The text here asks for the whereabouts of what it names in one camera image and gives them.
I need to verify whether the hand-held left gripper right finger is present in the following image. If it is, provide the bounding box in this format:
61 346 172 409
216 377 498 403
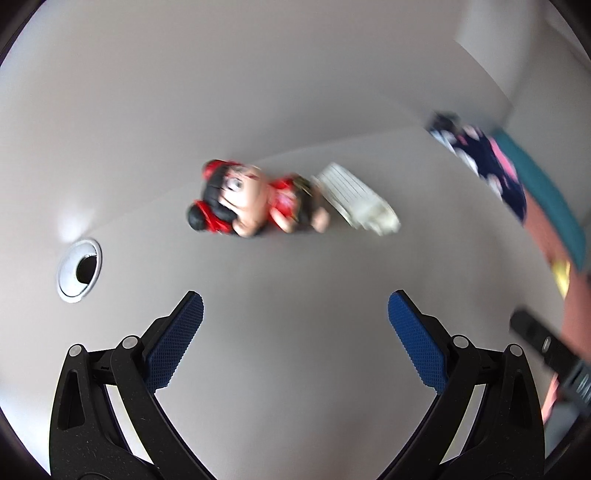
388 290 546 480

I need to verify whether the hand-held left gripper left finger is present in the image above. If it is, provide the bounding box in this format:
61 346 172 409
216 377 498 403
48 291 205 480

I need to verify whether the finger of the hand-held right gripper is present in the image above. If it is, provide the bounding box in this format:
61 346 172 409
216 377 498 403
509 309 583 371

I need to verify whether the white ribbed plastic piece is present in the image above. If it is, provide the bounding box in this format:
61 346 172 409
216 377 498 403
310 161 402 236

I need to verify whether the pink bed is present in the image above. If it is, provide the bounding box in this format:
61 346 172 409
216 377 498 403
524 196 591 352

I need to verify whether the yellow plush toy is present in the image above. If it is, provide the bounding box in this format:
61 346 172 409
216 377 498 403
551 259 572 296

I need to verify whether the red dress doll figurine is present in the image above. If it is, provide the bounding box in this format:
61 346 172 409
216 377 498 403
186 158 331 239

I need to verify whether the navy printed blanket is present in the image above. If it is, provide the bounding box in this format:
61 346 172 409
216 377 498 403
427 112 528 221

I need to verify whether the silver desk cable grommet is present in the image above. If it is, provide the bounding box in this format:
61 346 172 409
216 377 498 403
56 239 103 303

